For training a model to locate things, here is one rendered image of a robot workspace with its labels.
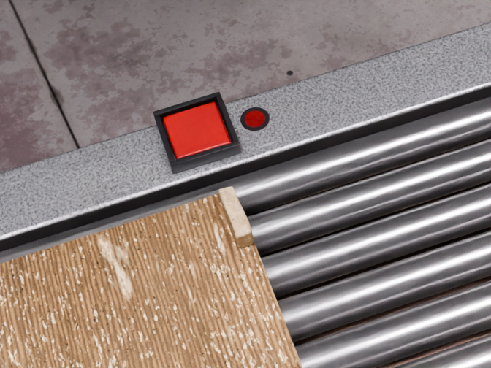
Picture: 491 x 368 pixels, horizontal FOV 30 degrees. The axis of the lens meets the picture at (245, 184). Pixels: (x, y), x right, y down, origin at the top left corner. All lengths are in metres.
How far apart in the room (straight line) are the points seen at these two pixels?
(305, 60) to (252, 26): 0.18
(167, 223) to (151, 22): 1.50
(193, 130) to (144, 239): 0.14
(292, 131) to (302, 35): 1.32
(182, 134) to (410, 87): 0.25
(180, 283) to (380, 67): 0.34
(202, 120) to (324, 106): 0.13
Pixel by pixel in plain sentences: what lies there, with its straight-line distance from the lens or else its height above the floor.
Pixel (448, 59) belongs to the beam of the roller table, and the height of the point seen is 0.91.
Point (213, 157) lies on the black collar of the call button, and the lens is 0.96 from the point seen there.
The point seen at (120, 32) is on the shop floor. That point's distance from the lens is 2.37.
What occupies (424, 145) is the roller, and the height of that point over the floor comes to 0.91.
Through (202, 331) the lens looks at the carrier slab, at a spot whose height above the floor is 0.94.
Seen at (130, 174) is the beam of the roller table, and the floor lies 0.91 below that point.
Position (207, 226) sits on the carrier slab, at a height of 0.94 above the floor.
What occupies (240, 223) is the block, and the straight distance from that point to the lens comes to 0.87.
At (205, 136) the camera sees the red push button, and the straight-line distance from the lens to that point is 0.97.
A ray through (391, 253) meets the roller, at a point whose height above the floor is 0.90.
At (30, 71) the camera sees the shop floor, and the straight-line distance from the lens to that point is 2.35.
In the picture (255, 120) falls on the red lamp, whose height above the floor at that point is 0.92.
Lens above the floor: 1.71
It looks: 57 degrees down
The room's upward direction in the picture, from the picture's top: 9 degrees counter-clockwise
